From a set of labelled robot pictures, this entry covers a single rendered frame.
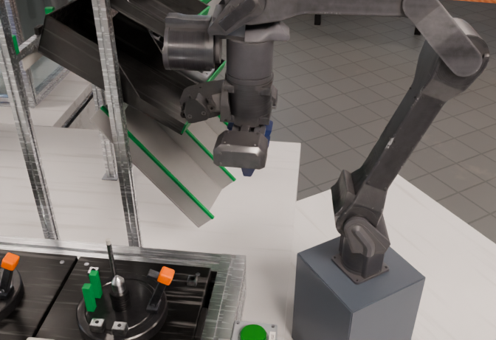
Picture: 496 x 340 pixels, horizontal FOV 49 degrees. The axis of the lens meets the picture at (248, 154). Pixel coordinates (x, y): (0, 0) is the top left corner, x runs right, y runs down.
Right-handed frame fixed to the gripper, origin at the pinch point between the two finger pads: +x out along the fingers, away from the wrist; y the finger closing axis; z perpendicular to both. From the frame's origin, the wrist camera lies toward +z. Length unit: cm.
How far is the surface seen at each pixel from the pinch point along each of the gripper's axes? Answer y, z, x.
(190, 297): 0.3, 9.0, 28.6
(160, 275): 5.9, 11.9, 18.5
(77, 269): -3.6, 30.0, 28.9
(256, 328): 5.4, -2.4, 28.2
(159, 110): -15.8, 16.8, 2.8
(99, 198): -38, 40, 40
